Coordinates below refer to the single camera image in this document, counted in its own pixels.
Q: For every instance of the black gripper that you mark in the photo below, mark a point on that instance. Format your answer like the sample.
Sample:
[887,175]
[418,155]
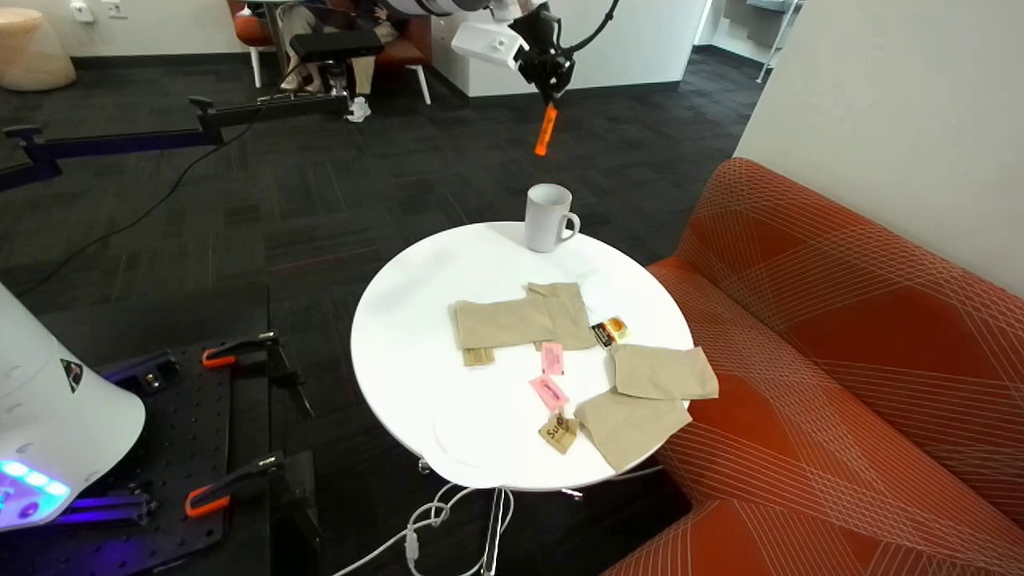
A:
[544,44]

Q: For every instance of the orange marker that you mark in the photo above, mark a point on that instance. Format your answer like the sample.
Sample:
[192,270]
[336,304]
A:
[544,131]

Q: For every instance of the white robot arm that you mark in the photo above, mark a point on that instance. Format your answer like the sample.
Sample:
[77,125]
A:
[52,417]

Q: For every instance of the white ceramic mug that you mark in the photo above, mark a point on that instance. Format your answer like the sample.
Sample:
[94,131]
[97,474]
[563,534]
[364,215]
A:
[544,218]

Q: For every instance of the white counter cabinet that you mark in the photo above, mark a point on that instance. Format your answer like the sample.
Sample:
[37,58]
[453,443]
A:
[629,44]

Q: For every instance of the seated person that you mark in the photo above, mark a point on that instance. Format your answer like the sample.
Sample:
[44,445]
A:
[356,80]

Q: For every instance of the black orange tea packet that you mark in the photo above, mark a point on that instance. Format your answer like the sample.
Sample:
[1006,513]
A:
[609,332]

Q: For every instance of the pink sugar packet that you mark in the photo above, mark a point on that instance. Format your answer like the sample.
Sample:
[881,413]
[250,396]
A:
[549,396]
[551,361]

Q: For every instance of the plain tan packet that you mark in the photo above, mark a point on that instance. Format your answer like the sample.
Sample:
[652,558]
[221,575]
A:
[476,356]

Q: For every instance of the orange chair white legs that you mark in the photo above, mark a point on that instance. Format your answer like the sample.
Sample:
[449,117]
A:
[248,26]

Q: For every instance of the tan patterned tea packet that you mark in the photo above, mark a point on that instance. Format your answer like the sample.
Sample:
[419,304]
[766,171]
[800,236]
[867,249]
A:
[557,432]

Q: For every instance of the white round plate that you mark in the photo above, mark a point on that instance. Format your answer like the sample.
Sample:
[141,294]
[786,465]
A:
[481,443]

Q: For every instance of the orange patterned sofa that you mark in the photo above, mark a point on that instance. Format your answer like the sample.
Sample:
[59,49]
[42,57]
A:
[853,374]

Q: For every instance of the black robot cart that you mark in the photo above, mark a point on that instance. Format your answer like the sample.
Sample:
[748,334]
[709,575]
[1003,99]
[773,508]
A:
[225,436]

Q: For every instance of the beige round pouf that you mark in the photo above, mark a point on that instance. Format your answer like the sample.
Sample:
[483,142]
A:
[34,49]

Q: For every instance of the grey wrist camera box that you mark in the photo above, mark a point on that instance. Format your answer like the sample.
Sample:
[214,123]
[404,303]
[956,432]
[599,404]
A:
[486,44]

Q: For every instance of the black camera boom stand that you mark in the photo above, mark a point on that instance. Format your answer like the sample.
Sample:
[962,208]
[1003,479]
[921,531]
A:
[129,137]

